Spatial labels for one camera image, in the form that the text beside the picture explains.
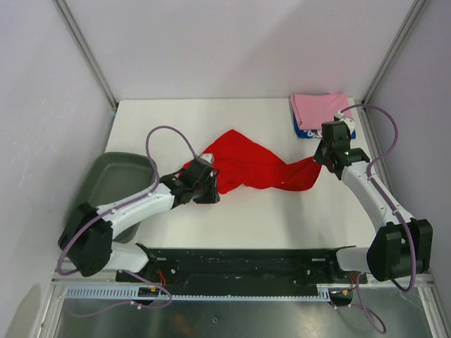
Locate red t shirt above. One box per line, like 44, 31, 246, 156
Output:
201, 130, 321, 194

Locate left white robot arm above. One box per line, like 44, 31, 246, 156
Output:
58, 154, 219, 282

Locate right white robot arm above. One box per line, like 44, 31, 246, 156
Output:
314, 120, 433, 282

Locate folded blue printed t shirt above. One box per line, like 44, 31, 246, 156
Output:
290, 104, 356, 139

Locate folded pink t shirt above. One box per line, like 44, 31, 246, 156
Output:
290, 93, 349, 130

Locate dark green plastic bin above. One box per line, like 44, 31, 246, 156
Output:
58, 151, 159, 247

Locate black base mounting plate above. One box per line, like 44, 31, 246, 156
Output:
138, 249, 358, 296

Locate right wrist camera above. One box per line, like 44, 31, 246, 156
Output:
333, 111, 356, 133

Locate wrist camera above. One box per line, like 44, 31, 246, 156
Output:
333, 111, 356, 133
199, 153, 214, 164

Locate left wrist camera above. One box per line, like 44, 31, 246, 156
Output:
199, 153, 214, 164

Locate right aluminium table rail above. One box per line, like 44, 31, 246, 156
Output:
359, 104, 407, 227

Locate right aluminium frame post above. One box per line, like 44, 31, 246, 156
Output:
362, 0, 430, 104

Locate aluminium frame post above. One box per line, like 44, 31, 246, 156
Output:
362, 0, 430, 104
52, 0, 118, 111

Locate grey slotted cable duct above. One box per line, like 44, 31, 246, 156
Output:
64, 284, 353, 302

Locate left aluminium frame post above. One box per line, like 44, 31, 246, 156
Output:
52, 0, 118, 111

